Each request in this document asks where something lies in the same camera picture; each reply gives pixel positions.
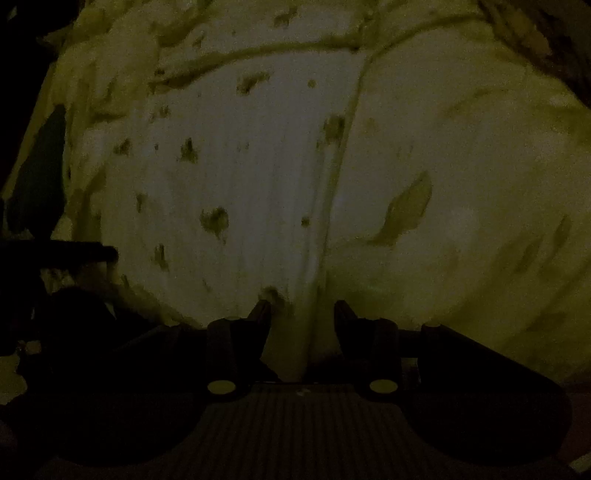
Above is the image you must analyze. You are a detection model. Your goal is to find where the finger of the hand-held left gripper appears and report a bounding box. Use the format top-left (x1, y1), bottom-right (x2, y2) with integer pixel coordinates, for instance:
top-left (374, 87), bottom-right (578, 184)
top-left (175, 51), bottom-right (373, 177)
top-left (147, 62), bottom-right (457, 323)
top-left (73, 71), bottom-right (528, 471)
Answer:
top-left (0, 242), bottom-right (120, 268)

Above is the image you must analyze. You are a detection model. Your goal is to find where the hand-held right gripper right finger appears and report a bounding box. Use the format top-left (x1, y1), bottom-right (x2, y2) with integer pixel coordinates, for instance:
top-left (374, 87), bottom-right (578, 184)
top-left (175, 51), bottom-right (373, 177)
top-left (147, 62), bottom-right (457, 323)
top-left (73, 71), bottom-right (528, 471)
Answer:
top-left (333, 299), bottom-right (513, 400)

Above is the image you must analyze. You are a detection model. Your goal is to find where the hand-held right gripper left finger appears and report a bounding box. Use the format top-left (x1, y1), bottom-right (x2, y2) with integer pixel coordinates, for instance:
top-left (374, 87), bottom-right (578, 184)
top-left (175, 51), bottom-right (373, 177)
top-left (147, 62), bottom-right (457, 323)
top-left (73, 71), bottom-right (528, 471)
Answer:
top-left (139, 299), bottom-right (273, 400)

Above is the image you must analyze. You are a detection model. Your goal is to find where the white printed small shirt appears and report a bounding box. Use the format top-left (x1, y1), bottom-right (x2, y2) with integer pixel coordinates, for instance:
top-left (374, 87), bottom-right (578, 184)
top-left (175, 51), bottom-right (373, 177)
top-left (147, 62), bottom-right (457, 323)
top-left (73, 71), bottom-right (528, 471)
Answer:
top-left (65, 46), bottom-right (370, 384)

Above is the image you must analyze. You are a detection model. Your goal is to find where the pale leaf-print blanket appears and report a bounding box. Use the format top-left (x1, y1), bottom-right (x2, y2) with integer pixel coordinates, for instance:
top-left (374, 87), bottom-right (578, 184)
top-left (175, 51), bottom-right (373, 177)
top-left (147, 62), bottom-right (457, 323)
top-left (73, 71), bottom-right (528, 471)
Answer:
top-left (0, 0), bottom-right (591, 407)

